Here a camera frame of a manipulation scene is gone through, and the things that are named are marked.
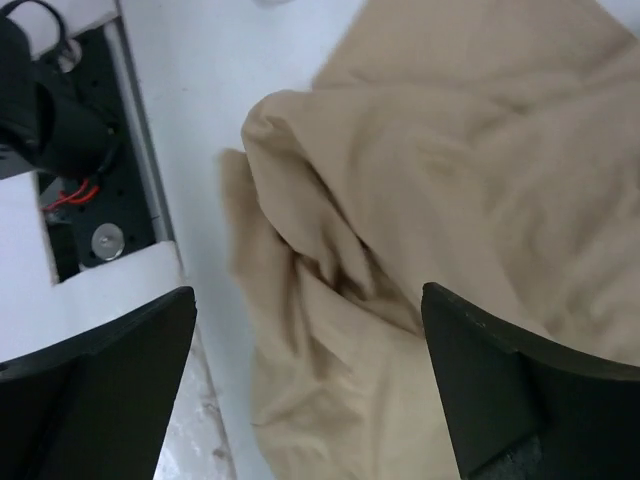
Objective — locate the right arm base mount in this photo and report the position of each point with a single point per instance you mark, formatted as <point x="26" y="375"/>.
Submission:
<point x="121" y="208"/>

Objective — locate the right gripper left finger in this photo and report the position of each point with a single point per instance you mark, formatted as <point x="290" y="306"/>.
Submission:
<point x="97" y="405"/>

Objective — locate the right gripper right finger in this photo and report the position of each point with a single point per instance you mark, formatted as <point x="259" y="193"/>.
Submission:
<point x="520" y="406"/>

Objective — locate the beige t shirt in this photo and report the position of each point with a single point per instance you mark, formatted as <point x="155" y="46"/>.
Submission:
<point x="491" y="147"/>

